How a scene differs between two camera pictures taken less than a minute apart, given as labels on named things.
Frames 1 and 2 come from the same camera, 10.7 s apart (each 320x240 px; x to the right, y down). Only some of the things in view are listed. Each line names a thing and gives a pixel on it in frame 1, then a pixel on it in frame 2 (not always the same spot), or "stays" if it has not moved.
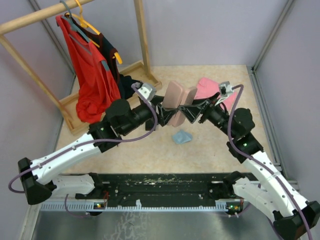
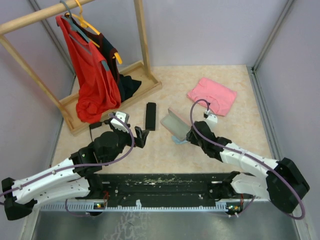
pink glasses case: (174, 96) -> (176, 124)
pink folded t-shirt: (207, 88) stays
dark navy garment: (125, 82) stays
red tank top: (97, 88) stays
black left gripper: (164, 115) -> (141, 136)
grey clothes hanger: (75, 26) stays
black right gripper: (192, 112) -> (191, 138)
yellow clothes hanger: (81, 22) stays
